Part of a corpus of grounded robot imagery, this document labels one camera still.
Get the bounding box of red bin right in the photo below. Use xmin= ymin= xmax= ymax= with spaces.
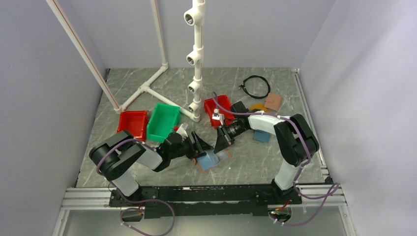
xmin=204 ymin=95 xmax=235 ymax=129

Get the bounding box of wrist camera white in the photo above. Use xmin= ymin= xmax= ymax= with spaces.
xmin=174 ymin=123 xmax=188 ymax=139
xmin=211 ymin=108 xmax=225 ymax=126

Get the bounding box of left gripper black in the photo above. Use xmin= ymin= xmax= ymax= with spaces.
xmin=169 ymin=131 xmax=213 ymax=161

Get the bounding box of blue card holder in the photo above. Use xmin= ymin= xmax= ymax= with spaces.
xmin=253 ymin=130 xmax=270 ymax=144

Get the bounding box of black cable loop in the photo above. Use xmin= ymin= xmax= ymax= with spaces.
xmin=238 ymin=75 xmax=271 ymax=100

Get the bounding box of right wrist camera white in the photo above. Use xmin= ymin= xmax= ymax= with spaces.
xmin=211 ymin=108 xmax=225 ymax=126

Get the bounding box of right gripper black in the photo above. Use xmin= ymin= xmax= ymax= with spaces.
xmin=213 ymin=122 xmax=247 ymax=154

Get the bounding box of red bin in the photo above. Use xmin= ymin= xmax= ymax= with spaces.
xmin=117 ymin=111 xmax=149 ymax=142
xmin=204 ymin=95 xmax=235 ymax=129

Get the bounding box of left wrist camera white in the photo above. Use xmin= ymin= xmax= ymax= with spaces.
xmin=174 ymin=123 xmax=188 ymax=139

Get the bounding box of white pvc pipe frame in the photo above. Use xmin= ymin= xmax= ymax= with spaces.
xmin=46 ymin=0 xmax=179 ymax=114

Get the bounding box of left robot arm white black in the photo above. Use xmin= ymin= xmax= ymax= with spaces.
xmin=89 ymin=130 xmax=213 ymax=207

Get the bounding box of white pvc fitting post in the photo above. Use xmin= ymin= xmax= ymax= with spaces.
xmin=183 ymin=0 xmax=206 ymax=122

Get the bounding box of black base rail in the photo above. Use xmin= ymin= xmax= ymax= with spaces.
xmin=109 ymin=184 xmax=302 ymax=219

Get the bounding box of brown card holder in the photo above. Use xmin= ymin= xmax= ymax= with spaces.
xmin=191 ymin=150 xmax=232 ymax=173

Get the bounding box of orange card holder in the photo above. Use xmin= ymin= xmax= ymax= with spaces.
xmin=249 ymin=103 xmax=269 ymax=113

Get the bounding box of pink card holder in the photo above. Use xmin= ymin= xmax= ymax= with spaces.
xmin=264 ymin=93 xmax=282 ymax=112

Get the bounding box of red bin left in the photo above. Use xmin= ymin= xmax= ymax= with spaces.
xmin=117 ymin=111 xmax=149 ymax=142

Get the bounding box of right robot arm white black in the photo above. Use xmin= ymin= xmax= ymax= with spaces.
xmin=212 ymin=102 xmax=320 ymax=204

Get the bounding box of green bin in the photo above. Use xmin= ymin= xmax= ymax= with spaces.
xmin=147 ymin=103 xmax=180 ymax=142

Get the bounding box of aluminium frame rail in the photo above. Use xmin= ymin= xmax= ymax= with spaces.
xmin=52 ymin=184 xmax=357 ymax=236

